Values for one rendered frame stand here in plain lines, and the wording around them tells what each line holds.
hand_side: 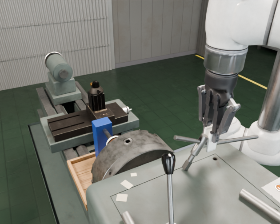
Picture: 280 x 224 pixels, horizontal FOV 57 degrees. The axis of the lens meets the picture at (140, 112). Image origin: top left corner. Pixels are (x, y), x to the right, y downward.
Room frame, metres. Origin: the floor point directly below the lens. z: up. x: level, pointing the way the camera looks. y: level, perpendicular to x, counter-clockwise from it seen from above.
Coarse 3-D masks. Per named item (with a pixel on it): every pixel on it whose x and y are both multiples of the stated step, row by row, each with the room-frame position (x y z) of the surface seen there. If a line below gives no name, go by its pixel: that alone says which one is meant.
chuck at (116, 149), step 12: (132, 132) 0.74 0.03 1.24; (144, 132) 0.75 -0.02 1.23; (108, 144) 0.70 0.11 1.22; (120, 144) 0.68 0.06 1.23; (132, 144) 0.67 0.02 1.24; (144, 144) 0.68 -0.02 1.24; (108, 156) 0.65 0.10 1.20; (120, 156) 0.63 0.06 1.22; (96, 168) 0.65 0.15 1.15; (108, 168) 0.61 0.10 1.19; (96, 180) 0.62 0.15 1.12
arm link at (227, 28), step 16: (224, 0) 0.53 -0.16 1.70; (240, 0) 0.52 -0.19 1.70; (256, 0) 0.51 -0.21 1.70; (272, 0) 0.50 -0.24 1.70; (208, 16) 0.56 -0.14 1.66; (224, 16) 0.52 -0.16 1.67; (240, 16) 0.51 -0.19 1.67; (256, 16) 0.50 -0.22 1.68; (272, 16) 0.49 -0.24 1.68; (208, 32) 0.55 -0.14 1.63; (224, 32) 0.52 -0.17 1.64; (240, 32) 0.51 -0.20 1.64; (256, 32) 0.50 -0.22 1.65; (224, 48) 0.53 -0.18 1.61; (240, 48) 0.53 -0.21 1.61
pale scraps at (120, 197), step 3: (132, 174) 0.52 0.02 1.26; (135, 174) 0.52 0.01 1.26; (126, 180) 0.50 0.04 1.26; (120, 183) 0.49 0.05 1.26; (123, 183) 0.49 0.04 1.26; (126, 183) 0.49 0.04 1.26; (129, 183) 0.49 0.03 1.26; (126, 186) 0.48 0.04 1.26; (129, 186) 0.48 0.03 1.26; (117, 195) 0.45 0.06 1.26; (120, 195) 0.45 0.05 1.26; (123, 195) 0.45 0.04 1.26; (126, 195) 0.45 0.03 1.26; (117, 198) 0.44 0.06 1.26; (120, 198) 0.44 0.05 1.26; (123, 198) 0.44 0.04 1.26; (126, 198) 0.44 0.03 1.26
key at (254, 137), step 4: (176, 136) 0.51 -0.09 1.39; (180, 136) 0.52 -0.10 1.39; (244, 136) 0.63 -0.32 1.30; (248, 136) 0.64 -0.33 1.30; (252, 136) 0.64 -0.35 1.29; (256, 136) 0.65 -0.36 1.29; (180, 140) 0.52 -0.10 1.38; (184, 140) 0.52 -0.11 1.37; (188, 140) 0.53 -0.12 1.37; (192, 140) 0.53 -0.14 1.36; (196, 140) 0.54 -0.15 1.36; (220, 140) 0.59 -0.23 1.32; (224, 140) 0.59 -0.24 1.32; (228, 140) 0.60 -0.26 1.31; (232, 140) 0.60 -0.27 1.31; (236, 140) 0.61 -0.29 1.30; (240, 140) 0.62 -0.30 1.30; (216, 144) 0.57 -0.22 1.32
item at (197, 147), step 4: (200, 136) 0.55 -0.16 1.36; (204, 136) 0.55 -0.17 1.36; (200, 140) 0.55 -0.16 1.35; (204, 140) 0.55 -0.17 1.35; (196, 144) 0.55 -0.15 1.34; (200, 144) 0.54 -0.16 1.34; (192, 148) 0.55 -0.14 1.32; (196, 148) 0.54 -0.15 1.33; (200, 148) 0.54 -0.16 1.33; (192, 152) 0.54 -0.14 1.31; (196, 152) 0.54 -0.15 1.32; (192, 156) 0.54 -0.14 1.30; (188, 160) 0.54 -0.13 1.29; (184, 164) 0.54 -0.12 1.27; (188, 164) 0.53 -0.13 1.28; (184, 168) 0.53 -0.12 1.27
